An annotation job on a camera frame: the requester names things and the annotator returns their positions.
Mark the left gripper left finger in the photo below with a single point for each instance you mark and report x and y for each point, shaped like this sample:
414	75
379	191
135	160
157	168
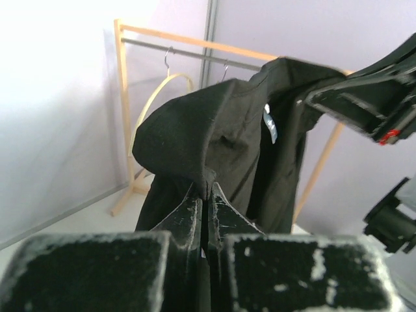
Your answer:
156	270

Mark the green hanger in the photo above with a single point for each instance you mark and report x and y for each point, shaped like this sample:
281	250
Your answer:
226	66

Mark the black shirt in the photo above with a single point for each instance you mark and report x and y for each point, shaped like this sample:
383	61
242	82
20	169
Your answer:
247	136

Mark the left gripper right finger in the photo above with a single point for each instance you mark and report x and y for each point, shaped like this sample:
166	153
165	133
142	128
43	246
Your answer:
255	271

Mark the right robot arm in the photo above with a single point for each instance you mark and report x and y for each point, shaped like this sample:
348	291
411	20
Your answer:
393	228

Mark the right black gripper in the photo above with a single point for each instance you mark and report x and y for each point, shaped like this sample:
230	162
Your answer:
377	101

